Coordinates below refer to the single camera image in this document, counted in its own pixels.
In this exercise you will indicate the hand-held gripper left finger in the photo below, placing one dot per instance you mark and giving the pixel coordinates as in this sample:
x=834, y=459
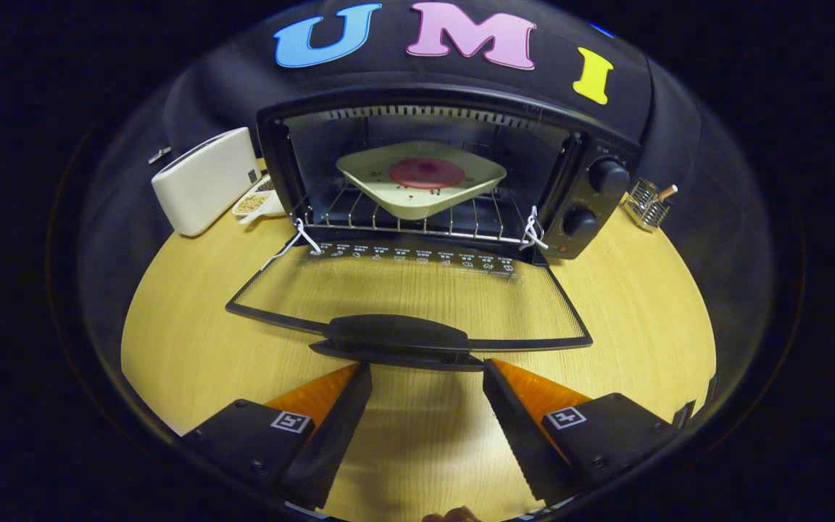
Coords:
x=334, y=435

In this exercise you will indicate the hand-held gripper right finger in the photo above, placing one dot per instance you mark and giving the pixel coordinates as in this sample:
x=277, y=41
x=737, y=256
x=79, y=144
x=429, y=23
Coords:
x=519, y=435

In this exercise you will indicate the cream square cherry-print plate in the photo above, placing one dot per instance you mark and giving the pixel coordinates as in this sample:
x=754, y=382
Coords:
x=417, y=199

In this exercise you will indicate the pink round food slice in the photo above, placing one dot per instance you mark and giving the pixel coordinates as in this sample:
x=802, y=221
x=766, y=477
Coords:
x=426, y=173

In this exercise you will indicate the black toaster oven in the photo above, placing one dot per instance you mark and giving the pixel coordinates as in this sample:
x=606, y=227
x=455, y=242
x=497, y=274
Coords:
x=591, y=159

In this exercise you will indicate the white pop-up toaster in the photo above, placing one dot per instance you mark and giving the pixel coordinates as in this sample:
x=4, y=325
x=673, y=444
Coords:
x=204, y=181

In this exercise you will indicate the small white divided snack dish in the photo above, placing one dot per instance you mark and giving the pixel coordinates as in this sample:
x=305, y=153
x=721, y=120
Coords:
x=254, y=203

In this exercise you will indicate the wooden stick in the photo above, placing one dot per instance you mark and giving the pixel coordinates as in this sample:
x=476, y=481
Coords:
x=667, y=191

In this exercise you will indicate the silver cloth clip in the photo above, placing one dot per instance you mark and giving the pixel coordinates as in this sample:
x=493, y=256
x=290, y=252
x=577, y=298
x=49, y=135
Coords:
x=159, y=154

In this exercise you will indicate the black backdrop cloth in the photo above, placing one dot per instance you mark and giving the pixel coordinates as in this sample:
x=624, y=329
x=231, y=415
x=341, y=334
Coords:
x=403, y=80

